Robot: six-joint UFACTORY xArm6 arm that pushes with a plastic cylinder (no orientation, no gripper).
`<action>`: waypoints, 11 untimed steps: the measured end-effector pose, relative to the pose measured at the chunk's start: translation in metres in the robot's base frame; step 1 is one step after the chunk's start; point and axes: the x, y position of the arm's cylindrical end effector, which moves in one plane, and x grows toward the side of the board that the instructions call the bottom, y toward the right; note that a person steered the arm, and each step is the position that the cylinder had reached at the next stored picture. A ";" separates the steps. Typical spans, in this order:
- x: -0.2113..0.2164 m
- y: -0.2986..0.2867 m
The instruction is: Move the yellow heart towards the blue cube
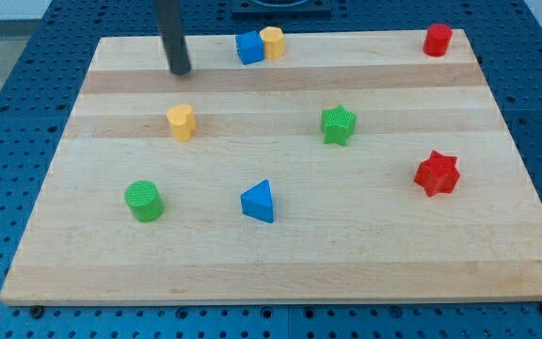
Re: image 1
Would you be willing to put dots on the yellow hexagon block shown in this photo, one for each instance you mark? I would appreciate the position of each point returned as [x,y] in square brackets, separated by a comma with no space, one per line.
[273,42]

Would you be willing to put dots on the blue triangle block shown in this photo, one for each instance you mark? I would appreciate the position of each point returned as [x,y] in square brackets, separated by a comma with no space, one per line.
[257,202]

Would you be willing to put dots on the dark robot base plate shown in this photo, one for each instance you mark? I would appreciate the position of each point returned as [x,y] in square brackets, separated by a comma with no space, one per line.
[249,8]

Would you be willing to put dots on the green star block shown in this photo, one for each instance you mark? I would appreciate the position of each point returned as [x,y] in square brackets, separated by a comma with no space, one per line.
[337,125]

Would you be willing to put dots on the red cylinder block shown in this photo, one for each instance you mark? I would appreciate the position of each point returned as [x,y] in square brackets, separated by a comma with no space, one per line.
[437,40]

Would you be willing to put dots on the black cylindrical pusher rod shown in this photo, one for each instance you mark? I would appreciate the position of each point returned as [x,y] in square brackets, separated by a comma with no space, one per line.
[169,19]

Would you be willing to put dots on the blue cube block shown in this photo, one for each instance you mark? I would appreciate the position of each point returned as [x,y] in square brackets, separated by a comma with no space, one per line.
[249,47]

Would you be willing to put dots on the light wooden board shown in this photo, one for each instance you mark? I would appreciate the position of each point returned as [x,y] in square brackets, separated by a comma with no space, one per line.
[351,225]

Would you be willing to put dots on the green cylinder block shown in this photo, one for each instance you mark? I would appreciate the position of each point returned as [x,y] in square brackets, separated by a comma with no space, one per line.
[143,199]

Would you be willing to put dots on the yellow heart block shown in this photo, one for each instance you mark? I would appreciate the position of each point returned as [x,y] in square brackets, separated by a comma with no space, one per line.
[182,122]

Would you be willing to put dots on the red star block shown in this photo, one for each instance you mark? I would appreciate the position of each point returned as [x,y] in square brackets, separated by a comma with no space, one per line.
[438,174]

